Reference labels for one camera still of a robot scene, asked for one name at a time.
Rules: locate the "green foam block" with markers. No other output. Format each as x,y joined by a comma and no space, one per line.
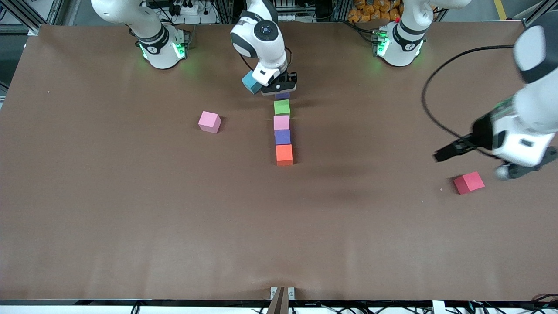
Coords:
281,107

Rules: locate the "white metal bracket pair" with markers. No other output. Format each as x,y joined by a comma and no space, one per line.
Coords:
273,293

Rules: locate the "long white power strip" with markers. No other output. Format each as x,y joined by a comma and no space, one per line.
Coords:
294,17

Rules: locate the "brown pole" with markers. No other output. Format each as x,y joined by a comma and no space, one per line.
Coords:
277,305

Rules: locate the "white power strip with plugs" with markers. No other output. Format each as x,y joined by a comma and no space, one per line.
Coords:
185,8

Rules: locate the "aluminium frame strut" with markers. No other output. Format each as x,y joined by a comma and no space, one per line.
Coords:
17,29
538,15

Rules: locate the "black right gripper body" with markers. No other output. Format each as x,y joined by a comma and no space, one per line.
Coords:
288,79

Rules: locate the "purple foam block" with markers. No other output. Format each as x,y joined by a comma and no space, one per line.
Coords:
283,96
283,137

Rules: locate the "brown table cover sheet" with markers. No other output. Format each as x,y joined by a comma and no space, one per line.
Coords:
279,244

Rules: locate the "pink foam block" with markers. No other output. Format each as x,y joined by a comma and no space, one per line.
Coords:
281,123
209,122

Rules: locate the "red foam block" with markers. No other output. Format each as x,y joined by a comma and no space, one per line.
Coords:
468,183

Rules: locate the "white edge bracket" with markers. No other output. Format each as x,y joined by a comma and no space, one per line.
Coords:
439,307

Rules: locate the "orange foam block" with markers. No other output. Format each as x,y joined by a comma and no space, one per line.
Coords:
284,153

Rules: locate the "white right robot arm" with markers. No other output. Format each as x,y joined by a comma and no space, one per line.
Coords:
261,39

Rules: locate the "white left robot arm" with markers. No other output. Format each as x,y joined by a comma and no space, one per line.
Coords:
532,113

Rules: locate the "blue foam block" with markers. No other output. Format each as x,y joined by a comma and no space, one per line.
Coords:
249,83

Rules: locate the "orange snack bag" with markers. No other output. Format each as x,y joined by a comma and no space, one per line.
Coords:
370,13

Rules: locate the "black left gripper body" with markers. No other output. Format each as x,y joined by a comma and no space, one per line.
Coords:
481,134

